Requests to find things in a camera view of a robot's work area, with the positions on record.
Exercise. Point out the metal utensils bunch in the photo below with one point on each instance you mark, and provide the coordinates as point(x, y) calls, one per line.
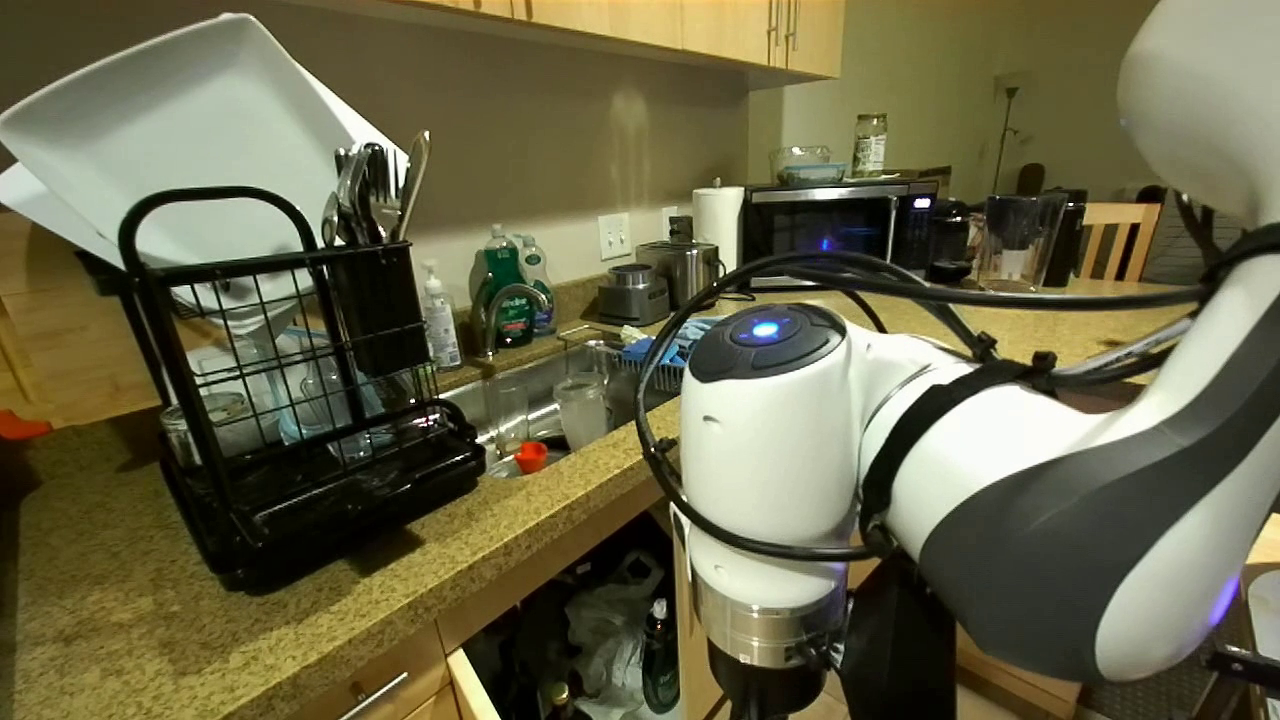
point(360, 195)

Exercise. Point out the wooden upper cabinets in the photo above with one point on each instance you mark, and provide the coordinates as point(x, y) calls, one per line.
point(666, 25)

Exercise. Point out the glass bowl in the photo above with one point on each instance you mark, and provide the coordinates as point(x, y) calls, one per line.
point(810, 164)

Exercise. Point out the black countertop appliance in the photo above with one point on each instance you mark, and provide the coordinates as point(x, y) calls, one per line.
point(950, 243)

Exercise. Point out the wooden cabinet door white inside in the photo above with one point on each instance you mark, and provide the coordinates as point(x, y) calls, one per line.
point(472, 694)

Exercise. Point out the white plastic bag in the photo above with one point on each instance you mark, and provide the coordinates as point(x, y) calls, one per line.
point(605, 640)

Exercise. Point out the small red sink item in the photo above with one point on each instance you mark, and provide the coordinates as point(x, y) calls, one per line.
point(528, 456)

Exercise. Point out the small white bottle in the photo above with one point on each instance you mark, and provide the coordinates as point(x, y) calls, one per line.
point(442, 325)

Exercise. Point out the clear glass container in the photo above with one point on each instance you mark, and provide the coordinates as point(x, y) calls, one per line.
point(252, 386)

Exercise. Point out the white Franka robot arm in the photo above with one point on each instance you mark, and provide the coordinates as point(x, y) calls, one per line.
point(1067, 533)

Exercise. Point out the dark water filter pitcher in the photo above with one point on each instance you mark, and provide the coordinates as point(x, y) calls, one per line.
point(1023, 243)

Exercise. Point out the clear drinking glass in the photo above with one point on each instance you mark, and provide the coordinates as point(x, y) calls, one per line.
point(583, 413)

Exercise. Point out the wooden spoon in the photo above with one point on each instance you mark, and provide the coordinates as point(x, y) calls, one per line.
point(415, 180)

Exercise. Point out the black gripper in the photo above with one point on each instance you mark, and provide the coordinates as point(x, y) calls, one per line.
point(765, 694)

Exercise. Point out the white square plate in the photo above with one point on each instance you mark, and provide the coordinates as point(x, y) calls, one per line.
point(47, 214)
point(201, 122)

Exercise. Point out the small orange object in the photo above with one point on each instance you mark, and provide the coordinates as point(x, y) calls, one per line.
point(22, 424)

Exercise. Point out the glass jar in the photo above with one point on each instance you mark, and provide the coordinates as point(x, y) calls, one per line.
point(871, 147)

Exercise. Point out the green dish soap bottle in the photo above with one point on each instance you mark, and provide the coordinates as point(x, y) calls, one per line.
point(503, 272)

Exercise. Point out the small silver container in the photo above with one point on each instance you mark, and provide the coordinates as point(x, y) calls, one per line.
point(634, 299)

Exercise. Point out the white wall outlet plate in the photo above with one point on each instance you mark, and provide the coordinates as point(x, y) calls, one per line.
point(678, 226)

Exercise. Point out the black steel microwave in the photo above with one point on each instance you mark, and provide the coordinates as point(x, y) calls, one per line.
point(813, 226)

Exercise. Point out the light wooden stand board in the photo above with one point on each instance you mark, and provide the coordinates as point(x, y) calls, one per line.
point(1265, 546)

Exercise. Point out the wooden chair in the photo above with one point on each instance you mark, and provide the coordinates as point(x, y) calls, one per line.
point(1123, 220)

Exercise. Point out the white light switch plate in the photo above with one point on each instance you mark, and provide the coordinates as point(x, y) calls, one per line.
point(614, 238)

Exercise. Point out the clear blue soap bottle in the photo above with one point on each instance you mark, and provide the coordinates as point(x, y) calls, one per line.
point(540, 286)

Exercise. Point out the wooden drawer stack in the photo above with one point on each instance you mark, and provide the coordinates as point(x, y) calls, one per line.
point(385, 683)

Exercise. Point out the white paper towel roll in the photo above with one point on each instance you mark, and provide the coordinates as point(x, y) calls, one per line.
point(718, 226)

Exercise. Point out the steel kitchen sink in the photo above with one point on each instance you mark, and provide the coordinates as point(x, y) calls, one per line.
point(533, 403)

